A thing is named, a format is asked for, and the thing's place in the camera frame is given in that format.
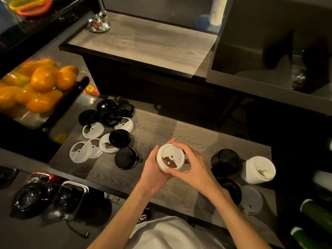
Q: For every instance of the person's right hand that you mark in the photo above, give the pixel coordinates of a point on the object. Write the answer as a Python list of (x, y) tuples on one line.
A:
[(199, 173)]

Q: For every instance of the person's left hand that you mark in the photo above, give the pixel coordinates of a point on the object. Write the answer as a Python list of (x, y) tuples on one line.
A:
[(150, 176)]

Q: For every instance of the stack of white lids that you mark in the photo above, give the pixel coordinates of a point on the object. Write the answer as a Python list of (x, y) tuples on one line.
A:
[(256, 171)]

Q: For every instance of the clear plastic lids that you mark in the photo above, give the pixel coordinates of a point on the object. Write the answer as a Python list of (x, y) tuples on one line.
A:
[(251, 200)]

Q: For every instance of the pile of mixed cup lids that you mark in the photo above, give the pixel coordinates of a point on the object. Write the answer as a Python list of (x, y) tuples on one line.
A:
[(103, 127)]

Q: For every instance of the dark metal organizer box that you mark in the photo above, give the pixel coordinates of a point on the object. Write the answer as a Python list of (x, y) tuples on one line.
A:
[(233, 85)]

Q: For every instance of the person's left forearm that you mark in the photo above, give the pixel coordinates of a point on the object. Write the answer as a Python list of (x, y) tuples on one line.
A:
[(116, 225)]

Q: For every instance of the person's right forearm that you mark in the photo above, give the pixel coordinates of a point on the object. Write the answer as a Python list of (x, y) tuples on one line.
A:
[(241, 225)]

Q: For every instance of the translucent yellow print cup stack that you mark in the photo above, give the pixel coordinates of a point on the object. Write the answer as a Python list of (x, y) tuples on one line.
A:
[(323, 180)]

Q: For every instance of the white paper cup stack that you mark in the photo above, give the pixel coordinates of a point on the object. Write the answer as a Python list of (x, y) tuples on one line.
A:
[(330, 144)]

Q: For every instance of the black left shoe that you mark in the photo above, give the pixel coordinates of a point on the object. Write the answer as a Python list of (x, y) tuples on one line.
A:
[(145, 217)]

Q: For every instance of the white shirt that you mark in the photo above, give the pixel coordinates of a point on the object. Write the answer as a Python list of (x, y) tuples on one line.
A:
[(171, 235)]

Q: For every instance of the clear plastic bag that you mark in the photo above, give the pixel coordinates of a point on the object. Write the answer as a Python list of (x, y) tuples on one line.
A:
[(298, 77)]

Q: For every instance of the black round cap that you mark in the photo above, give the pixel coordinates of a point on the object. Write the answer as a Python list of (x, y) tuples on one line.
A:
[(7, 176)]

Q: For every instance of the pile of oranges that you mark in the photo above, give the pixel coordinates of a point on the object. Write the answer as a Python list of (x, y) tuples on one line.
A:
[(39, 85)]

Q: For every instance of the blue stool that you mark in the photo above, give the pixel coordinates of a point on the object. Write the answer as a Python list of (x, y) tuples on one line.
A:
[(203, 23)]

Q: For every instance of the chrome flag stand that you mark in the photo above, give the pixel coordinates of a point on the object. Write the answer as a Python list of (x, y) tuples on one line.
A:
[(98, 24)]

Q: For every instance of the clear juicer container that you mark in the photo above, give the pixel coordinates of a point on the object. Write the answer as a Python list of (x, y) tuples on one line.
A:
[(6, 15)]

